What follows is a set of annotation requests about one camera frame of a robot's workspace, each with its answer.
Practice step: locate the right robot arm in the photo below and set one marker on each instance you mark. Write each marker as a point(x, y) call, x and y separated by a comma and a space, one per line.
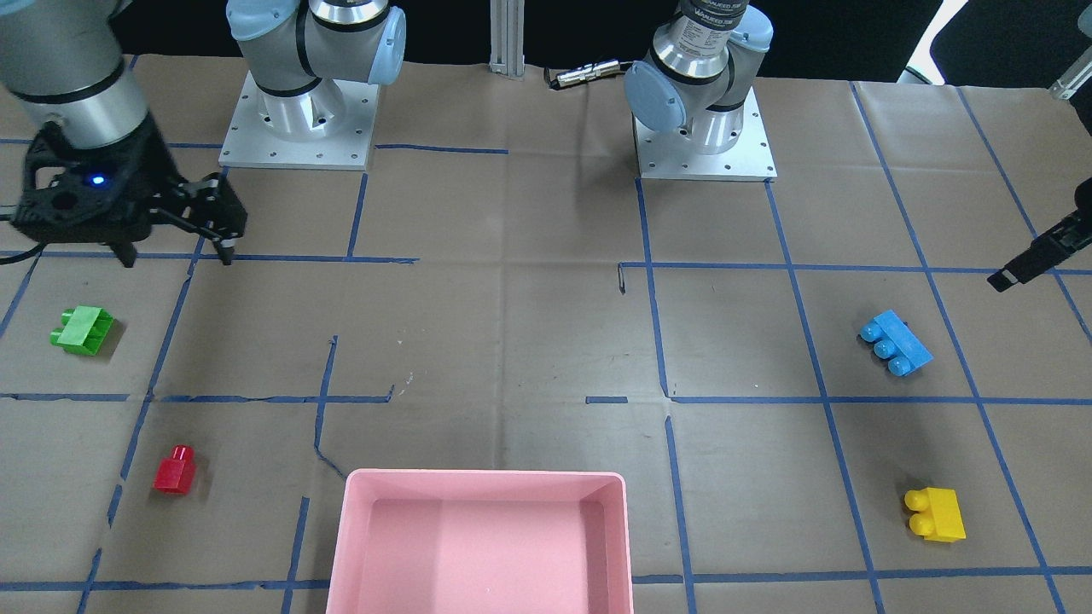
point(73, 61)

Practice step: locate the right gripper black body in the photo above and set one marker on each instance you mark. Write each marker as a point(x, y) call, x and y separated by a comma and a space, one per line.
point(153, 167)

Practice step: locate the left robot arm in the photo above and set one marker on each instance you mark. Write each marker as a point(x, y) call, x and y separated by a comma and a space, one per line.
point(695, 116)

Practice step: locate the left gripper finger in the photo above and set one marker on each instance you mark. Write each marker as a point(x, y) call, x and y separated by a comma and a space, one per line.
point(1056, 245)

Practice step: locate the blue toy block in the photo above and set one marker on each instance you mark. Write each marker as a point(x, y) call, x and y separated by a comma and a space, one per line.
point(893, 342)

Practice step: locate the yellow toy block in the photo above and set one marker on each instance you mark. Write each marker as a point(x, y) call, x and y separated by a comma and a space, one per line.
point(935, 514)

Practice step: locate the aluminium frame post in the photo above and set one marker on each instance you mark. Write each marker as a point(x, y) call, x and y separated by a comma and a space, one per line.
point(506, 32)

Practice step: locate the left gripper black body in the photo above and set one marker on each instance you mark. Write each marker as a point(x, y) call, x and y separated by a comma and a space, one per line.
point(1046, 250)

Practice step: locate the green toy block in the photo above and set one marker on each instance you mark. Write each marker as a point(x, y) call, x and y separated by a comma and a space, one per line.
point(83, 330)

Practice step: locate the red toy block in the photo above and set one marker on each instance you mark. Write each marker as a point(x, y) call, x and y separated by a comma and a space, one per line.
point(176, 472)

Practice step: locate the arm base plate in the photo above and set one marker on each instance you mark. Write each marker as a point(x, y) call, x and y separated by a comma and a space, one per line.
point(329, 128)
point(730, 147)

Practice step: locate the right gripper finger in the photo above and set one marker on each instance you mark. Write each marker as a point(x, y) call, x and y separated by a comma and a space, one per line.
point(125, 252)
point(209, 208)

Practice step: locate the pink plastic box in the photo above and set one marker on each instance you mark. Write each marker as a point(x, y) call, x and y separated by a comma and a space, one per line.
point(482, 541)

